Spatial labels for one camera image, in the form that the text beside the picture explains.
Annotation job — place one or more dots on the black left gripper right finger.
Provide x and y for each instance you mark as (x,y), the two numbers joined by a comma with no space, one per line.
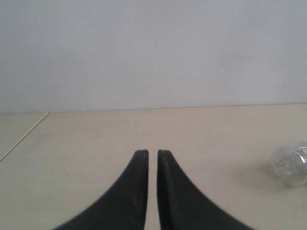
(182,206)

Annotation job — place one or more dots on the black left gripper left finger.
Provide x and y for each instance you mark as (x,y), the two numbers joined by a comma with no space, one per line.
(123,206)

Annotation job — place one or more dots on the clear bottle white barcode label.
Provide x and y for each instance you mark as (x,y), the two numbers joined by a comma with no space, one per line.
(290,164)

